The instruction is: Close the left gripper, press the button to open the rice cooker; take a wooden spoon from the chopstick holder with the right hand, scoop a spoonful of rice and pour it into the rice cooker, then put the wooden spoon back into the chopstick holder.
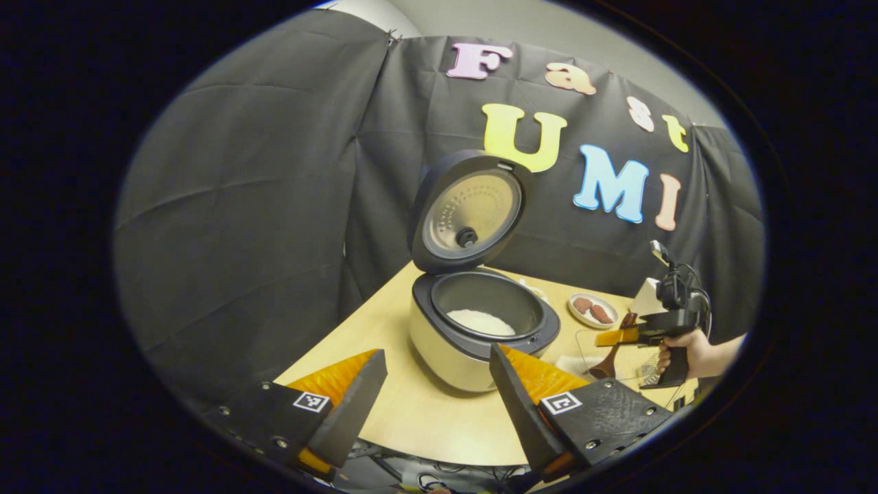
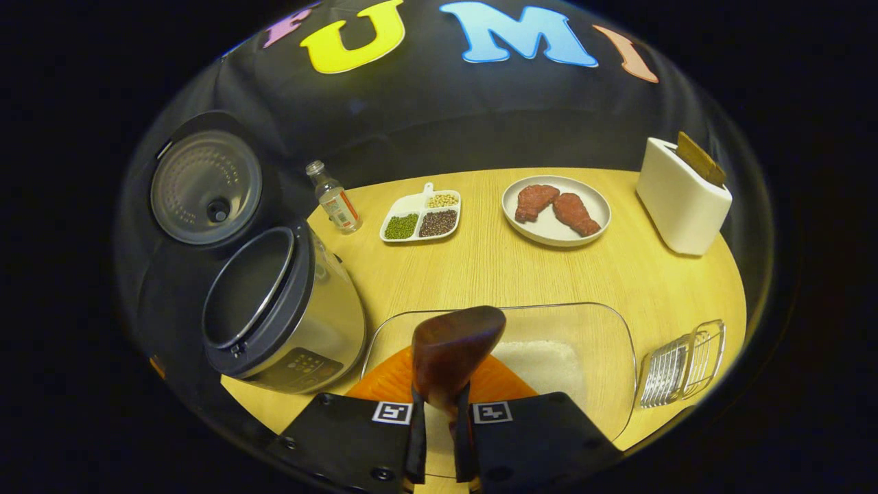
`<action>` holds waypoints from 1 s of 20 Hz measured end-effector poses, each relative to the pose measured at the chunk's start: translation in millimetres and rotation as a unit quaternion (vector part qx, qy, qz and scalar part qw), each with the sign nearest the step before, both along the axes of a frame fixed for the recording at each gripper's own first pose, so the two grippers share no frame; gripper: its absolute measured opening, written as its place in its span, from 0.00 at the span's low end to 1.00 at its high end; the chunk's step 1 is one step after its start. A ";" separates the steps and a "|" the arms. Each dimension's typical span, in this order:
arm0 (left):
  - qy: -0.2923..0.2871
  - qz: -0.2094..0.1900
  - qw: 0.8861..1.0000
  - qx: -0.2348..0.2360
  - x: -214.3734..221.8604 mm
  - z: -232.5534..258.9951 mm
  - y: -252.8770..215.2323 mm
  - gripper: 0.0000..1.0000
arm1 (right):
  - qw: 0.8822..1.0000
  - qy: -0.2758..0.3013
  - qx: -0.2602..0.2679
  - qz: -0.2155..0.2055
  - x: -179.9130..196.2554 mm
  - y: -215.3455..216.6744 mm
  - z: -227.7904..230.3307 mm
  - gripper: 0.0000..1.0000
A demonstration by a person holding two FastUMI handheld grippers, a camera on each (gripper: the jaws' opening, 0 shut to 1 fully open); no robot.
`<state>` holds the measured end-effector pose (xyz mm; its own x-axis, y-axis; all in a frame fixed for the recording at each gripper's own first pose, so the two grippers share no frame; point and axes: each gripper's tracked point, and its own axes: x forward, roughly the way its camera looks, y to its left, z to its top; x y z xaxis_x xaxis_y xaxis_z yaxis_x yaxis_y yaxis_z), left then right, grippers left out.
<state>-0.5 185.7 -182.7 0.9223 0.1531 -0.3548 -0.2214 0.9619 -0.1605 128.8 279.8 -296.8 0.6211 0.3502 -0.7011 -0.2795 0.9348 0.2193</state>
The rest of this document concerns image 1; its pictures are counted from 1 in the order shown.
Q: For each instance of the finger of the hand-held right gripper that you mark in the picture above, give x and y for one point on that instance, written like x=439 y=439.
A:
x=617 y=336

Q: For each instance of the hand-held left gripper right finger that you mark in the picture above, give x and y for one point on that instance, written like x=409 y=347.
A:
x=521 y=412

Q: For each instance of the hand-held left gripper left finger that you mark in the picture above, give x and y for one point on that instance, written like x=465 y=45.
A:
x=350 y=412

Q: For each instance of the brown wooden spoon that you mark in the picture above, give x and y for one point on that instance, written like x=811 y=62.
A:
x=605 y=367

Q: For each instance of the ribbed glass chopstick holder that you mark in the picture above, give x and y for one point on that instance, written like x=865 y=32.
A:
x=648 y=370

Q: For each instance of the white rice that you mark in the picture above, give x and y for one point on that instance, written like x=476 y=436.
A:
x=480 y=321

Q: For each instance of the grey rice cooker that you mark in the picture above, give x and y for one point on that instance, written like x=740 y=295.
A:
x=446 y=343

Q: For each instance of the brown meat piece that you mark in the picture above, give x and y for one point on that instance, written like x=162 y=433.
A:
x=602 y=314
x=583 y=305

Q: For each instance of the white toaster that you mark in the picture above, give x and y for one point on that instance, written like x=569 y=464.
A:
x=645 y=302

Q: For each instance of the white round plate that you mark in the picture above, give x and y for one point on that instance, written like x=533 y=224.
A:
x=583 y=319

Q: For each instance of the black backdrop cloth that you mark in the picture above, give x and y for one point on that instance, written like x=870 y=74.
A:
x=260 y=206

